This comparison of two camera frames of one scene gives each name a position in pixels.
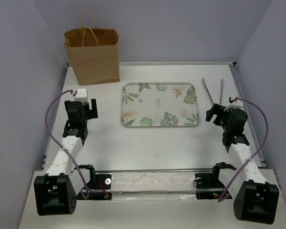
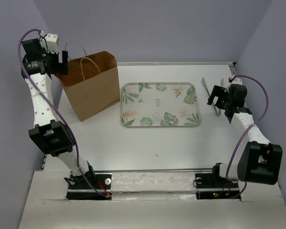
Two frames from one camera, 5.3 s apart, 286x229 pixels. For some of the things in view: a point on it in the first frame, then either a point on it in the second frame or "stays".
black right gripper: x=209 y=113 -> x=217 y=90
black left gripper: x=91 y=114 -> x=60 y=68
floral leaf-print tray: x=158 y=104 stays
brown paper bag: x=93 y=51 -> x=92 y=81
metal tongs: x=204 y=83 stays
